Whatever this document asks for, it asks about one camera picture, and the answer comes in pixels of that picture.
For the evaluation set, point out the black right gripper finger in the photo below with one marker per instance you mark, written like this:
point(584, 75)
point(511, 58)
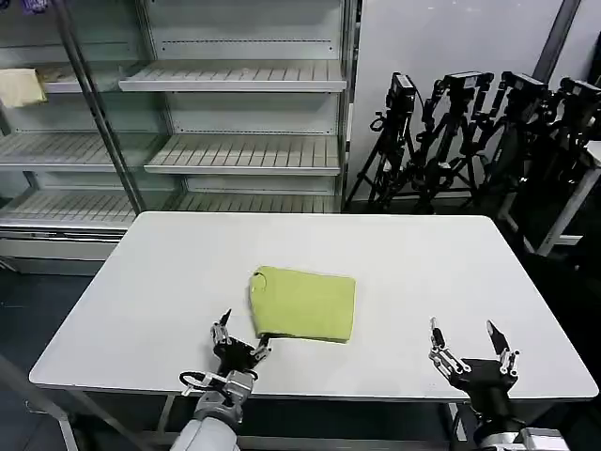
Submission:
point(503, 350)
point(440, 350)

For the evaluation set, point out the yellow-green shirt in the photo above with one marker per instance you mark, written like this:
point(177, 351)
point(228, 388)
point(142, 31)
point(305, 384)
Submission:
point(305, 305)

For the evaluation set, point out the white frame desk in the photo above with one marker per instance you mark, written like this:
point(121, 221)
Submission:
point(570, 206)

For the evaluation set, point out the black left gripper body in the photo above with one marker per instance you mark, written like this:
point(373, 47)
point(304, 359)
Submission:
point(237, 356)

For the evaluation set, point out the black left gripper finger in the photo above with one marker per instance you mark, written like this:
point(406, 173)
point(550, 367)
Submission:
point(220, 329)
point(263, 350)

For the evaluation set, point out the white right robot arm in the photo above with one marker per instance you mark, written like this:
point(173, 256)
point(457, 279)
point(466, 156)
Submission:
point(526, 439)

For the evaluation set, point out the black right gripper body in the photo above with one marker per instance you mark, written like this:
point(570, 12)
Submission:
point(486, 390)

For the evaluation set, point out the empty grey shelf unit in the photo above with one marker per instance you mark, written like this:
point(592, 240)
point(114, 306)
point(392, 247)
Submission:
point(235, 122)

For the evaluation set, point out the black camera tripod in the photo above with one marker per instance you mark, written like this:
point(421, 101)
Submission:
point(396, 136)
point(453, 136)
point(575, 117)
point(521, 122)

